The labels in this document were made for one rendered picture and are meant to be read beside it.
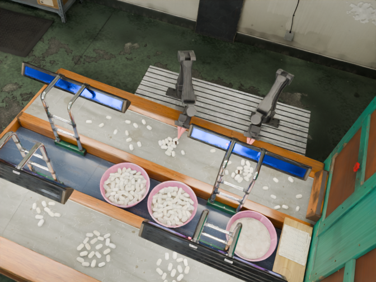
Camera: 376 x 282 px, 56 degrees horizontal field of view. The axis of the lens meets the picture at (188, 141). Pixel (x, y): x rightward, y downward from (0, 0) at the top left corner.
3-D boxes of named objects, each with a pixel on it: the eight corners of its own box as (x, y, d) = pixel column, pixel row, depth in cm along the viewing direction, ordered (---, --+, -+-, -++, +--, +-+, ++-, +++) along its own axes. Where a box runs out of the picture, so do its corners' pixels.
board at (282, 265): (285, 217, 188) (285, 216, 187) (311, 228, 186) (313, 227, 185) (270, 276, 170) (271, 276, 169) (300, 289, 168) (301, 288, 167)
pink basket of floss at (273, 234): (215, 226, 192) (217, 219, 184) (257, 211, 199) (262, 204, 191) (235, 273, 178) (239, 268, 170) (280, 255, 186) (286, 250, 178)
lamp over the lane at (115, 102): (30, 66, 196) (27, 56, 191) (131, 103, 188) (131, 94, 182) (21, 75, 192) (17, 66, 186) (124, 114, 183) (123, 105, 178)
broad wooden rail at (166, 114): (66, 85, 251) (60, 66, 236) (313, 178, 226) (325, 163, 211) (56, 97, 244) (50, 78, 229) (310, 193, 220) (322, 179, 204)
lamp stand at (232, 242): (192, 238, 187) (203, 203, 150) (228, 253, 184) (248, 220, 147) (179, 272, 176) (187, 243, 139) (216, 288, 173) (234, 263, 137)
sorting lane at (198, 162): (51, 83, 233) (51, 80, 231) (319, 182, 208) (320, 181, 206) (23, 115, 216) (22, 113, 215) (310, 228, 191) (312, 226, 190)
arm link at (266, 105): (268, 115, 199) (295, 70, 200) (254, 108, 201) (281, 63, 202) (267, 120, 210) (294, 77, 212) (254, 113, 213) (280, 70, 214)
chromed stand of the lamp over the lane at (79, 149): (72, 122, 222) (57, 70, 186) (100, 133, 219) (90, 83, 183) (55, 145, 212) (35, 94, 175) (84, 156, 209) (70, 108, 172)
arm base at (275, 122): (282, 121, 229) (283, 113, 233) (252, 112, 231) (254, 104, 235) (278, 128, 235) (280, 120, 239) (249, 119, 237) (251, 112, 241)
